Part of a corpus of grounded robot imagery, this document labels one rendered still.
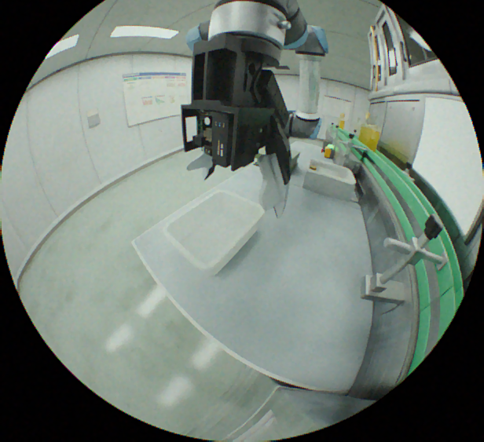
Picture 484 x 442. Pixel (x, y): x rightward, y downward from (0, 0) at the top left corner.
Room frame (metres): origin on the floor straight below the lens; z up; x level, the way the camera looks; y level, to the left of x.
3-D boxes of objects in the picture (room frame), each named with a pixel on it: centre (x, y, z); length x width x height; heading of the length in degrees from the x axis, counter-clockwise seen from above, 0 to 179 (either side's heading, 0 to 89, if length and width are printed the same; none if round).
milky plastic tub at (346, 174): (0.53, -0.40, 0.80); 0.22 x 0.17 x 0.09; 62
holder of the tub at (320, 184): (0.51, -0.43, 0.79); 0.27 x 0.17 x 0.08; 62
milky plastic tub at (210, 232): (0.24, 0.07, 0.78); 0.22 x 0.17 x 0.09; 144
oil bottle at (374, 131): (0.61, -0.70, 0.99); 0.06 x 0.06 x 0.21; 62
